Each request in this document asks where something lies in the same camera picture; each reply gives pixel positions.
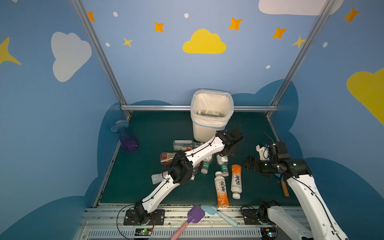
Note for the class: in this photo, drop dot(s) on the orange white tea bottle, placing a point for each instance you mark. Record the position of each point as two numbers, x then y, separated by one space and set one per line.
236 182

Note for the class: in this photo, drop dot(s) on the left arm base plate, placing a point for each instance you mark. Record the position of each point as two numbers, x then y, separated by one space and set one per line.
156 218

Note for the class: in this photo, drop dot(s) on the teal silicone spatula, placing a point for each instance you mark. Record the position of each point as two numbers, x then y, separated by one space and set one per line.
213 210

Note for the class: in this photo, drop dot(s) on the purple pink spatula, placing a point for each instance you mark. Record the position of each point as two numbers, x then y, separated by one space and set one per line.
195 214

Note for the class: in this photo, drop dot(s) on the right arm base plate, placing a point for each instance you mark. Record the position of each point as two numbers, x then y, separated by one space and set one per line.
250 216

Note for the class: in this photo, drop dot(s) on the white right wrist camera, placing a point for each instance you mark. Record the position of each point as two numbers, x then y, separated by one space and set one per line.
263 152

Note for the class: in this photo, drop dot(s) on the aluminium frame post left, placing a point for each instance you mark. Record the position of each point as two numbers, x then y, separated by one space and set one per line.
88 26

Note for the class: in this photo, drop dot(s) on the clear bottle green band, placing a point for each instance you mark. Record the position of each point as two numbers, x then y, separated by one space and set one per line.
223 163

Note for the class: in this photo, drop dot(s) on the aluminium frame post right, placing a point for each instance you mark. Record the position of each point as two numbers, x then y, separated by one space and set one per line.
305 48

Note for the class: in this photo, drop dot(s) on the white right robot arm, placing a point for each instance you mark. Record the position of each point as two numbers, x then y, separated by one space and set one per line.
299 177

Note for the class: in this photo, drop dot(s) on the red gold energy drink bottle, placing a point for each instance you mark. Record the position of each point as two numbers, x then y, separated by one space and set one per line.
166 158

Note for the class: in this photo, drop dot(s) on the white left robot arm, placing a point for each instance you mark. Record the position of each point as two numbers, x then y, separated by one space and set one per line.
181 170

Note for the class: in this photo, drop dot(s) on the purple ribbed plastic vase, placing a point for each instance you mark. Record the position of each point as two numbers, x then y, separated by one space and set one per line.
128 142

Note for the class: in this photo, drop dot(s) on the wooden handle brush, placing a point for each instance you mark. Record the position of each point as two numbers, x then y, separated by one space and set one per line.
284 188

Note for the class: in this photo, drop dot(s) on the clear bottle bird label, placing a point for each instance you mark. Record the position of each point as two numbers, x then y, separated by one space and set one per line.
206 164

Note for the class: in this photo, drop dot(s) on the aluminium frame post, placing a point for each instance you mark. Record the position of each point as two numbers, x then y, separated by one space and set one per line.
88 26
305 48

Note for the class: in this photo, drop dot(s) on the lime label square bottle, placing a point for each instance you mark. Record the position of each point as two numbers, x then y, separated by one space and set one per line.
210 113

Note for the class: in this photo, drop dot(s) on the white ribbed trash bin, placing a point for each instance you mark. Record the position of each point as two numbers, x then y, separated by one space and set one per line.
203 134

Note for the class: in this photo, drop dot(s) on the white bin liner bag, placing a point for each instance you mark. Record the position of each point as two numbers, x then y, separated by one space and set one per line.
215 101

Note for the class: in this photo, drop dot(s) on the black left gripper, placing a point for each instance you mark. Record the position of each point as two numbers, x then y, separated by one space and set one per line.
233 137

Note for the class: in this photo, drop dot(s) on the clear square bottle green label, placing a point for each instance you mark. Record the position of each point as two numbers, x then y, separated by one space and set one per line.
185 145

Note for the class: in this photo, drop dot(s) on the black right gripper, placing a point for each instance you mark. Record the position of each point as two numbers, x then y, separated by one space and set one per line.
255 163

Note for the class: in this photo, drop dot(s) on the orange milk tea bottle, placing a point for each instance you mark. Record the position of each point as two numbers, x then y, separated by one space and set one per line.
221 190

